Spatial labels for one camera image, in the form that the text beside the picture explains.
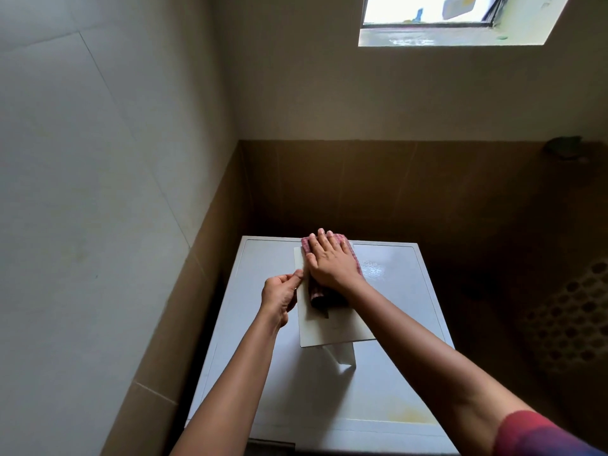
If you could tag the person's left forearm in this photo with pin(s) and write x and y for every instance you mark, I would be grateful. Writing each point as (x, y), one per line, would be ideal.
(228, 394)

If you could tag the person's right forearm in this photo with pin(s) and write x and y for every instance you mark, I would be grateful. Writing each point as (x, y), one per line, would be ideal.
(437, 370)

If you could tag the perforated plastic basket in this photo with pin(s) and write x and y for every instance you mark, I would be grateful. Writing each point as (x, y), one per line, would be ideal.
(575, 318)

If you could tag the person's right hand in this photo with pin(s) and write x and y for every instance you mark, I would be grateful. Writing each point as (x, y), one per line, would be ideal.
(332, 265)

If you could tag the dark red shirt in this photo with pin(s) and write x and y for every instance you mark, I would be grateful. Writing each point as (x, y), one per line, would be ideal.
(537, 436)

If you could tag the red checkered cloth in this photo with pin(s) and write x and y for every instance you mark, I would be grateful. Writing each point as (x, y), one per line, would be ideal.
(323, 296)

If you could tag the person's left hand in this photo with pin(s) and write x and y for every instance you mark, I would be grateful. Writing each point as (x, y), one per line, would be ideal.
(278, 296)

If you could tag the white washing machine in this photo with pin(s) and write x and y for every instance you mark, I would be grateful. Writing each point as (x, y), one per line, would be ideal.
(399, 375)

